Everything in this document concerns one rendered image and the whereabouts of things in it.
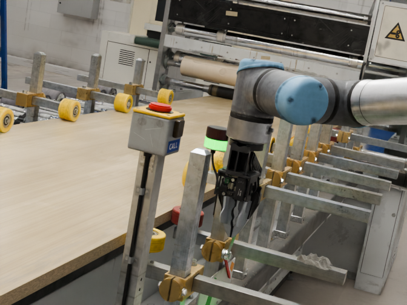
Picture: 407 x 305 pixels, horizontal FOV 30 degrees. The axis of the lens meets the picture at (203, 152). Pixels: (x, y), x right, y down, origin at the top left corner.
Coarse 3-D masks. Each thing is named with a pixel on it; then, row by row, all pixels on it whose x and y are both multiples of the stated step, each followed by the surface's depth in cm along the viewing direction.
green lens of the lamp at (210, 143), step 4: (208, 140) 179; (212, 140) 178; (216, 140) 178; (204, 144) 180; (208, 144) 179; (212, 144) 178; (216, 144) 178; (220, 144) 178; (224, 144) 178; (212, 148) 178; (216, 148) 178; (220, 148) 178; (224, 148) 179
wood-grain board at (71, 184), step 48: (0, 144) 229; (48, 144) 241; (96, 144) 254; (192, 144) 285; (0, 192) 178; (48, 192) 186; (96, 192) 193; (0, 240) 147; (48, 240) 152; (96, 240) 157; (0, 288) 125
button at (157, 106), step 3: (153, 102) 130; (156, 102) 131; (150, 105) 128; (153, 105) 128; (156, 105) 128; (159, 105) 128; (162, 105) 128; (165, 105) 129; (168, 105) 129; (150, 108) 129; (153, 108) 128; (156, 108) 127; (159, 108) 127; (162, 108) 127; (165, 108) 128; (168, 108) 128; (171, 108) 129; (162, 111) 128; (165, 111) 128; (168, 111) 129
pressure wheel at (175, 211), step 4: (176, 208) 189; (172, 212) 189; (176, 212) 187; (172, 216) 189; (176, 216) 187; (200, 216) 188; (172, 220) 188; (176, 220) 187; (200, 220) 188; (176, 224) 187; (200, 224) 189
